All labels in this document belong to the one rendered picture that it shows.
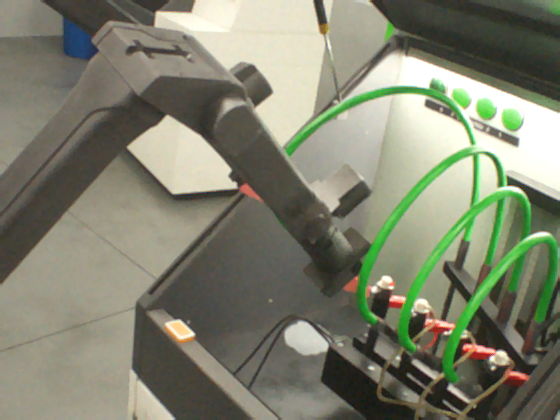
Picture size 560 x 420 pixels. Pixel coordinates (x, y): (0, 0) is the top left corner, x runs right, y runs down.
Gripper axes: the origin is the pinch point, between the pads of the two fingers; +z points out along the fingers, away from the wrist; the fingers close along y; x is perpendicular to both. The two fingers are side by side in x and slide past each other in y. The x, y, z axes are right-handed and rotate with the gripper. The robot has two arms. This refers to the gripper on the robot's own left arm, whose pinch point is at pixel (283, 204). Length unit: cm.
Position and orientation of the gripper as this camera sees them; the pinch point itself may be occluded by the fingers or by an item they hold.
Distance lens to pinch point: 115.1
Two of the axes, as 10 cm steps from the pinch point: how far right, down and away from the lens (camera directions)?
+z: 6.2, 7.7, 1.5
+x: -7.8, 6.1, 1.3
